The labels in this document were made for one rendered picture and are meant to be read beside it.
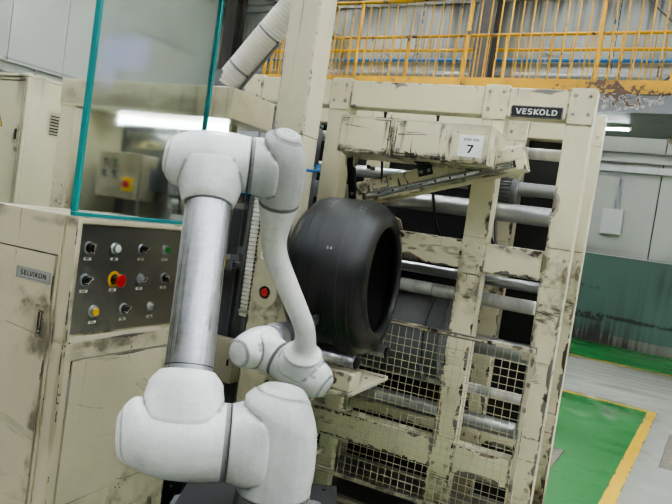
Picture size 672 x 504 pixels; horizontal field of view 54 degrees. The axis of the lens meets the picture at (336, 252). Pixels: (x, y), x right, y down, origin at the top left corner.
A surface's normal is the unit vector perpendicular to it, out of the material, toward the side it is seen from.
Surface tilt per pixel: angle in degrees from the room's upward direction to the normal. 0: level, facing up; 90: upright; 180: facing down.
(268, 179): 116
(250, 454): 86
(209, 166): 73
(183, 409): 64
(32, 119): 90
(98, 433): 90
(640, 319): 90
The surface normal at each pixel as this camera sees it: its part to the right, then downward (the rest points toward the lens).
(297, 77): -0.44, -0.01
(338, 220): -0.18, -0.69
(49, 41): 0.85, 0.15
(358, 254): 0.41, -0.19
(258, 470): 0.06, 0.11
